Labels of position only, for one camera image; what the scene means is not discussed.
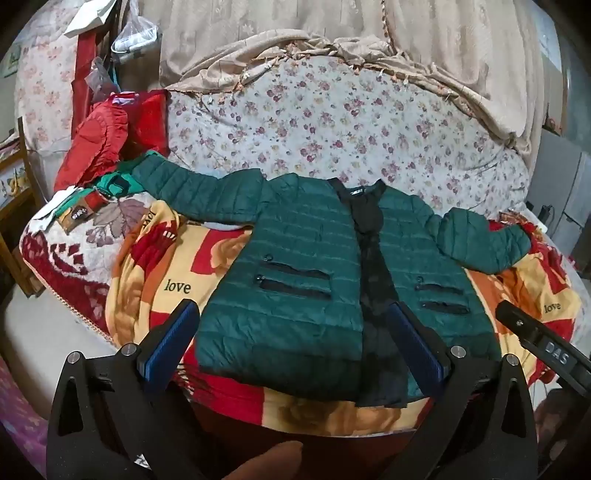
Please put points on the orange red checkered blanket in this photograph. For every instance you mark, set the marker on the orange red checkered blanket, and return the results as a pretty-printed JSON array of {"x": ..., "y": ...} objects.
[{"x": 157, "y": 277}]

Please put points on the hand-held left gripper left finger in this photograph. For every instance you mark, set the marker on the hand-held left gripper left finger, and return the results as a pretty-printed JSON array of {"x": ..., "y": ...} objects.
[{"x": 178, "y": 332}]

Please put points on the purple floral mat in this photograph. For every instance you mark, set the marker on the purple floral mat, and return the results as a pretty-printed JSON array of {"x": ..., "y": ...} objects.
[{"x": 18, "y": 406}]

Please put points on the black power adapter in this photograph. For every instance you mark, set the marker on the black power adapter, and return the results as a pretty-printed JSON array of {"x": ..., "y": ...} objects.
[{"x": 547, "y": 212}]

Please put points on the green cloth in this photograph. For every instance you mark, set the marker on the green cloth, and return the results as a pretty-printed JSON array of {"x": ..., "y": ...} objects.
[{"x": 115, "y": 184}]

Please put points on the green puffer jacket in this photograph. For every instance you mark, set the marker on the green puffer jacket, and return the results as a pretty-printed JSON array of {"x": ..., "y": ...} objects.
[{"x": 286, "y": 258}]

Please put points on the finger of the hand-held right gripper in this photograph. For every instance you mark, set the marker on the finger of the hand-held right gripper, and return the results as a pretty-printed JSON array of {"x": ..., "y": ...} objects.
[{"x": 512, "y": 318}]

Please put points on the maroon white floral blanket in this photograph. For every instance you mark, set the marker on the maroon white floral blanket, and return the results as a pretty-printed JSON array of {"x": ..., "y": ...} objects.
[{"x": 60, "y": 263}]

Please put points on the person's left hand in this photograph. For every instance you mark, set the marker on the person's left hand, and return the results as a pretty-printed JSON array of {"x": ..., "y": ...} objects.
[{"x": 263, "y": 461}]

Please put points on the grey cabinet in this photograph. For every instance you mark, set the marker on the grey cabinet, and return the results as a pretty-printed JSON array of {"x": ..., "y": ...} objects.
[{"x": 563, "y": 184}]

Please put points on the clear plastic bag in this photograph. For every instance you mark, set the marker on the clear plastic bag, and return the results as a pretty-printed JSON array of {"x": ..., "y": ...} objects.
[{"x": 134, "y": 37}]

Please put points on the floral bed sheet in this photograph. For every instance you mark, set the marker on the floral bed sheet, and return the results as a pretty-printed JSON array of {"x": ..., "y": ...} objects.
[{"x": 346, "y": 120}]

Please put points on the beige curtain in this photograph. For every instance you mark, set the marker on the beige curtain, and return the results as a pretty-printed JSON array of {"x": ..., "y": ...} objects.
[{"x": 277, "y": 23}]

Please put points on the wooden furniture frame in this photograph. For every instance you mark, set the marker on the wooden furniture frame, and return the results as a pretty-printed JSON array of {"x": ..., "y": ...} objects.
[{"x": 18, "y": 184}]

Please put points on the white cloth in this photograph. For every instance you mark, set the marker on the white cloth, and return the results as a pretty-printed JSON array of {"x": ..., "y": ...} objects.
[{"x": 55, "y": 205}]

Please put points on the white mattress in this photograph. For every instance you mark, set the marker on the white mattress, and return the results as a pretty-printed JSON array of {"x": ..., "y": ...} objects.
[{"x": 37, "y": 332}]

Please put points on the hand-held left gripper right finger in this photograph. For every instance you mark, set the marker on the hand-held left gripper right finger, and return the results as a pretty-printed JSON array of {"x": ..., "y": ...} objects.
[{"x": 413, "y": 341}]

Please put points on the red ruffled garment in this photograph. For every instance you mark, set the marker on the red ruffled garment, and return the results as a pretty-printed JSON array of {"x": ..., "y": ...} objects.
[{"x": 87, "y": 147}]

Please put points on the pink floral cloth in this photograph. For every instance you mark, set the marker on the pink floral cloth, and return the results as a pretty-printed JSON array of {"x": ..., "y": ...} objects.
[{"x": 41, "y": 83}]

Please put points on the brown tag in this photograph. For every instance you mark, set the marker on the brown tag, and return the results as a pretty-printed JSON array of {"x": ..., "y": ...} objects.
[{"x": 76, "y": 217}]

